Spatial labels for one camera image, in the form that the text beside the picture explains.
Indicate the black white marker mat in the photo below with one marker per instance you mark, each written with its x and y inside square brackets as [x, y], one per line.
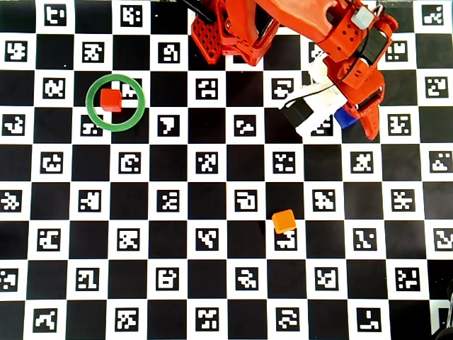
[212, 283]

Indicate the orange cube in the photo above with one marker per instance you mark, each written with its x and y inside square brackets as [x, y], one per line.
[284, 220]

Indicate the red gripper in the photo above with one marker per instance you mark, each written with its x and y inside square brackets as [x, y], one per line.
[370, 114]

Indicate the blue cube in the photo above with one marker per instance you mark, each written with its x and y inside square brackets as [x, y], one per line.
[348, 119]

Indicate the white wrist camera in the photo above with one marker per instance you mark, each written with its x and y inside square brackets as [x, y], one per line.
[318, 110]

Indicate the red cube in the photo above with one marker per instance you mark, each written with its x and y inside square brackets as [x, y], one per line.
[110, 99]

